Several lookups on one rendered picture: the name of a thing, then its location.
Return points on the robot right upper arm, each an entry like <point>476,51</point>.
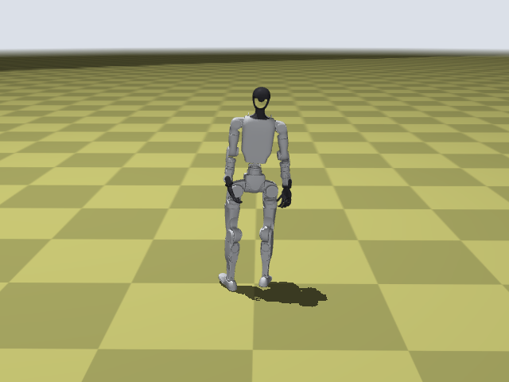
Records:
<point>281,128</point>

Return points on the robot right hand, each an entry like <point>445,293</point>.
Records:
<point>286,195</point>

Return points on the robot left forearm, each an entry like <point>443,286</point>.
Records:
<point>230,166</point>

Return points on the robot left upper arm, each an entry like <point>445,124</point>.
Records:
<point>233,139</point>

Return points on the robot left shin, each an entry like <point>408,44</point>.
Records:
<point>231,254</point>

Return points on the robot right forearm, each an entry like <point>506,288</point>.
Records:
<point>285,174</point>

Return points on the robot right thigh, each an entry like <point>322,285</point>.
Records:
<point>269,197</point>

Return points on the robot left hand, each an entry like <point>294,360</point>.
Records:
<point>228,184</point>

